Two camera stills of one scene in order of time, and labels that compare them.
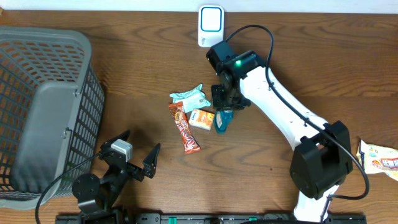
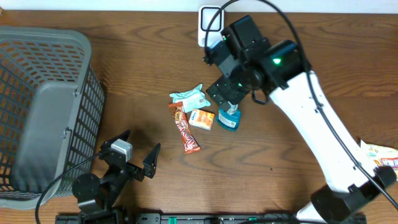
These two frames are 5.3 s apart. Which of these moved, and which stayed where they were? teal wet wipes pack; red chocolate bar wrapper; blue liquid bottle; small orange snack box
Moved: blue liquid bottle
Stayed: small orange snack box; teal wet wipes pack; red chocolate bar wrapper
